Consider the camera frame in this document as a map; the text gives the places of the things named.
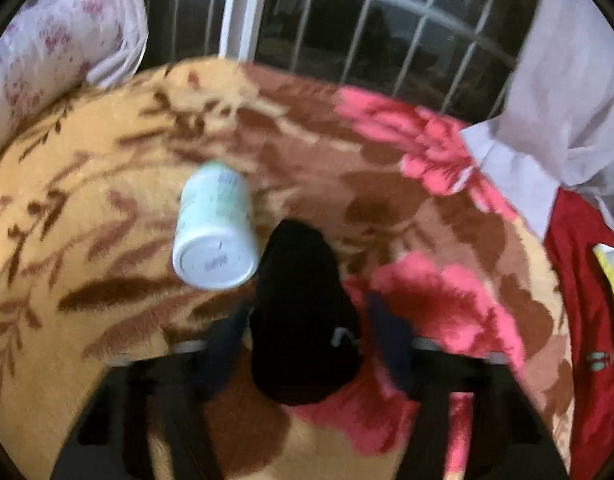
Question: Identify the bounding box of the left sheer white curtain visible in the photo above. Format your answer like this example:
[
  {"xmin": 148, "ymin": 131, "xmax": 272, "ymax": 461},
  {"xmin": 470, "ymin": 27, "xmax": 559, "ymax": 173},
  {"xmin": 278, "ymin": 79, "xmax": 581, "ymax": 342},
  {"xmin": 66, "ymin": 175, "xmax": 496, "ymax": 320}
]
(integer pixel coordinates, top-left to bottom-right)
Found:
[{"xmin": 32, "ymin": 0, "xmax": 151, "ymax": 91}]

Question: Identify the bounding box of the right sheer white curtain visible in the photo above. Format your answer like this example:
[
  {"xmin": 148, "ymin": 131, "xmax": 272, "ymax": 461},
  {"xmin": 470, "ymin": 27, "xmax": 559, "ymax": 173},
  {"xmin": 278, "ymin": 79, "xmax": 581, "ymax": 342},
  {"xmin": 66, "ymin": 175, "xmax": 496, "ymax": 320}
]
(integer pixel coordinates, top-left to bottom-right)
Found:
[{"xmin": 463, "ymin": 0, "xmax": 614, "ymax": 236}]

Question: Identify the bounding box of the sheer white curtain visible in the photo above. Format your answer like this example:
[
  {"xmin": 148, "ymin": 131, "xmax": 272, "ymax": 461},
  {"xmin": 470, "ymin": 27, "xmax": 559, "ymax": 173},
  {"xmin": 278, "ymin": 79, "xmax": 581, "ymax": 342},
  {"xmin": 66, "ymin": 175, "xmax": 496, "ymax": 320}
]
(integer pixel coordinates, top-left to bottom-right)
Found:
[
  {"xmin": 463, "ymin": 0, "xmax": 614, "ymax": 236},
  {"xmin": 32, "ymin": 0, "xmax": 151, "ymax": 91}
]

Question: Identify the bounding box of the yellow floral plush blanket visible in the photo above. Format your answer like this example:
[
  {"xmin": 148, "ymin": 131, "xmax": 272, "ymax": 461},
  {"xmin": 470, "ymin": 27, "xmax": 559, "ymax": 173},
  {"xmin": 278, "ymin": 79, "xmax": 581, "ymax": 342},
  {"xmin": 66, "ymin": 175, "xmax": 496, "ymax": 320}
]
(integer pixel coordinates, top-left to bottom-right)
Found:
[{"xmin": 0, "ymin": 58, "xmax": 575, "ymax": 479}]

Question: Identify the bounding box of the black sock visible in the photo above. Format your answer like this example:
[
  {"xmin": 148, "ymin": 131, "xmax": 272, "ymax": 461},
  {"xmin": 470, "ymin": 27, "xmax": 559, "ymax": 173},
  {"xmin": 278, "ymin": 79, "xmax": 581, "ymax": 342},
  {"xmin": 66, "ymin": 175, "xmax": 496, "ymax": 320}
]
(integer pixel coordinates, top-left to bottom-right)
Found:
[{"xmin": 249, "ymin": 219, "xmax": 363, "ymax": 406}]

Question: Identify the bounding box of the white framed barred window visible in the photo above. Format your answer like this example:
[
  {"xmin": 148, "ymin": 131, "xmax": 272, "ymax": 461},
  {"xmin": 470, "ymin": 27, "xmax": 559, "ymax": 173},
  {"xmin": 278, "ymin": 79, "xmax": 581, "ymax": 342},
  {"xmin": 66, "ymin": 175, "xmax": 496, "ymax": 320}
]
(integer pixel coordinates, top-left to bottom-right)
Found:
[{"xmin": 144, "ymin": 0, "xmax": 538, "ymax": 122}]

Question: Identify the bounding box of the white green labelled jar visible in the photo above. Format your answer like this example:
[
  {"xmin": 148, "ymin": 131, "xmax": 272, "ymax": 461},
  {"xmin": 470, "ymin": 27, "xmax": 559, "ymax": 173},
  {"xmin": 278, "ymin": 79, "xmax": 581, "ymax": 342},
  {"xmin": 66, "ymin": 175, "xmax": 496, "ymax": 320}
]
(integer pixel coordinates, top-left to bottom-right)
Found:
[{"xmin": 171, "ymin": 160, "xmax": 259, "ymax": 290}]

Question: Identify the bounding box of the red cloth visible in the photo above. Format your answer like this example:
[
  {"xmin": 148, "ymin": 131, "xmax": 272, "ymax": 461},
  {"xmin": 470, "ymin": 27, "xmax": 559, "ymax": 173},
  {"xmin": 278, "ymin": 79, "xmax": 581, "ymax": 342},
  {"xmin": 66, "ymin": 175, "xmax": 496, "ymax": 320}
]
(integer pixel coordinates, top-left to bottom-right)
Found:
[{"xmin": 544, "ymin": 188, "xmax": 614, "ymax": 479}]

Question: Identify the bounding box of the rolled pink floral quilt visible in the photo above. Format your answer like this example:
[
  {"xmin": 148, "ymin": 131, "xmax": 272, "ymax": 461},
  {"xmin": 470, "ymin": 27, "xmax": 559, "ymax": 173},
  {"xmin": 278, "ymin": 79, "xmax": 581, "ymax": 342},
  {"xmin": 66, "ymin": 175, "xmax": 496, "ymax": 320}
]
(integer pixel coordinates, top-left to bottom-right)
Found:
[{"xmin": 0, "ymin": 0, "xmax": 114, "ymax": 152}]

